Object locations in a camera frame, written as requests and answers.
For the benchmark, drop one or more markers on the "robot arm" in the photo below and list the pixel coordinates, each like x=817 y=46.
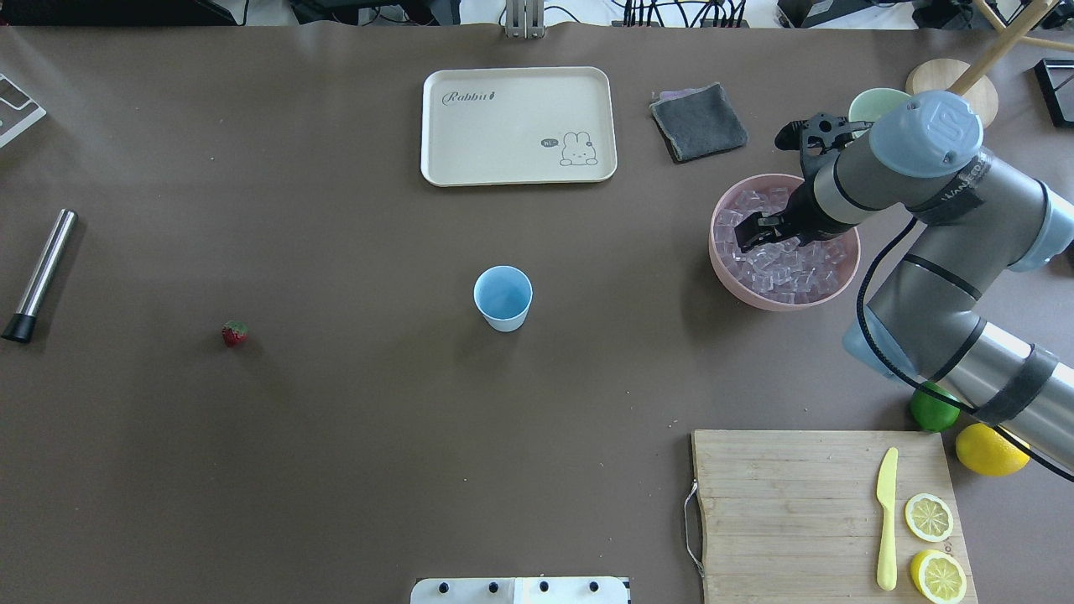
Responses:
x=980 y=217

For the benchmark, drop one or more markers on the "yellow plastic knife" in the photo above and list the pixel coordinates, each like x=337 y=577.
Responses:
x=886 y=574

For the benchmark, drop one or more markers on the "mint green bowl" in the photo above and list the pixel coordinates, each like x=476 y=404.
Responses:
x=872 y=104

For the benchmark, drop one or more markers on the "whole yellow lemon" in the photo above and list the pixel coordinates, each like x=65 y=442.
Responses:
x=985 y=451

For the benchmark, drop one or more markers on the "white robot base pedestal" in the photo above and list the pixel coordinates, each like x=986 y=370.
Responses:
x=532 y=589

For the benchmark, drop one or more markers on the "red strawberry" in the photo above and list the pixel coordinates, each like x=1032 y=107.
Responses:
x=234 y=332

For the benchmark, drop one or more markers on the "pink bowl of ice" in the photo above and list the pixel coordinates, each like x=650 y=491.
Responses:
x=777 y=276

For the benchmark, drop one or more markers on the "wooden glass drying stand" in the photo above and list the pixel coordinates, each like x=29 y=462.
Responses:
x=971 y=80

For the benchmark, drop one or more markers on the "lemon half lower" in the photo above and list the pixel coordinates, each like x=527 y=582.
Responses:
x=938 y=577

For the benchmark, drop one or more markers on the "cream rabbit tray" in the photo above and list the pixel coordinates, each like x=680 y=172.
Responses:
x=525 y=125

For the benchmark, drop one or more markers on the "lemon half upper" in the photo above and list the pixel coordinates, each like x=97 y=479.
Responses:
x=929 y=517

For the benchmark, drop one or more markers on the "grey folded cloth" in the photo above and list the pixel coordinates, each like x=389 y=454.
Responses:
x=697 y=122

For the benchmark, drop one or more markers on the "lemon half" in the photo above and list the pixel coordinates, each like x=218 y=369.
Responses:
x=938 y=577
x=929 y=517

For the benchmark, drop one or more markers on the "green lime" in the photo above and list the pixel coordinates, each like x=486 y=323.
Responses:
x=930 y=407

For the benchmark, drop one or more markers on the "wooden cutting board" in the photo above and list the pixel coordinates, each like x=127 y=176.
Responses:
x=790 y=516

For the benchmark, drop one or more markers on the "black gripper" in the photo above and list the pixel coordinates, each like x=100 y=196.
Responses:
x=804 y=218

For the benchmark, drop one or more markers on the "light blue plastic cup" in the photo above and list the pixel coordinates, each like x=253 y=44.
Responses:
x=503 y=295

